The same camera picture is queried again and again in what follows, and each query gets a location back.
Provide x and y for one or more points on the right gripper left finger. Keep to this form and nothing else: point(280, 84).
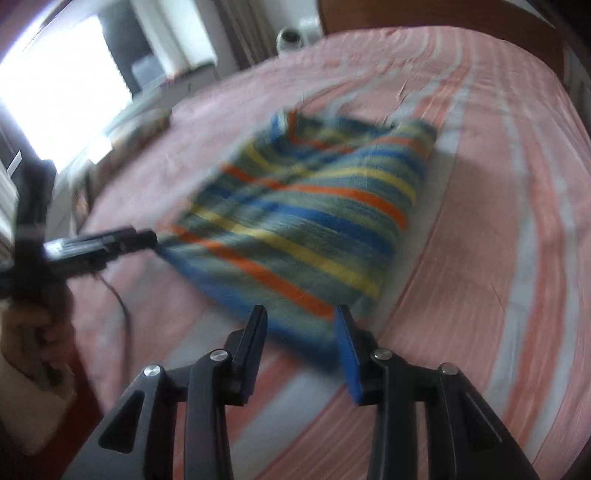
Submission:
point(135, 439)

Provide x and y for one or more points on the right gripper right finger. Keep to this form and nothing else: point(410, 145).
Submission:
point(465, 437)

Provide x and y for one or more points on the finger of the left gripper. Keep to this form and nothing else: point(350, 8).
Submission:
point(90, 254)

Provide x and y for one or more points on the striped knit sweater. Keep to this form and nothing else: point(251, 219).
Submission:
point(307, 214)

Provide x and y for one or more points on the person's left hand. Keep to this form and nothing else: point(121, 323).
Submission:
point(37, 385)

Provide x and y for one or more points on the striped pillow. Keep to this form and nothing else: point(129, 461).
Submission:
point(126, 142)

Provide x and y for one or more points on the white window bench cabinet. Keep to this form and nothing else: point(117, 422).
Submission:
point(164, 96)

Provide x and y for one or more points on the white sheer curtain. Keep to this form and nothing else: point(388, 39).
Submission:
point(176, 34)

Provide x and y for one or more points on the beige curtain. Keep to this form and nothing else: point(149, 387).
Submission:
point(248, 29)

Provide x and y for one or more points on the white round fan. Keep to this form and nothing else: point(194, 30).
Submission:
point(289, 40)

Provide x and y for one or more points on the wooden headboard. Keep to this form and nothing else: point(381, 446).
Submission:
point(500, 19)

